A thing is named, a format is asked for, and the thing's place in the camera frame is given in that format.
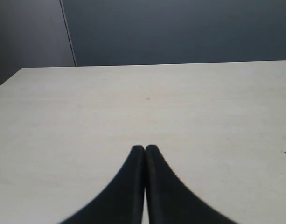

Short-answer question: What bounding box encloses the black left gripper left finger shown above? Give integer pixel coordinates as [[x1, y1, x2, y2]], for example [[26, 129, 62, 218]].
[[62, 145, 145, 224]]

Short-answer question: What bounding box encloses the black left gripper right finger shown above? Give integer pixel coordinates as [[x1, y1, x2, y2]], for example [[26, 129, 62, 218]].
[[145, 145, 235, 224]]

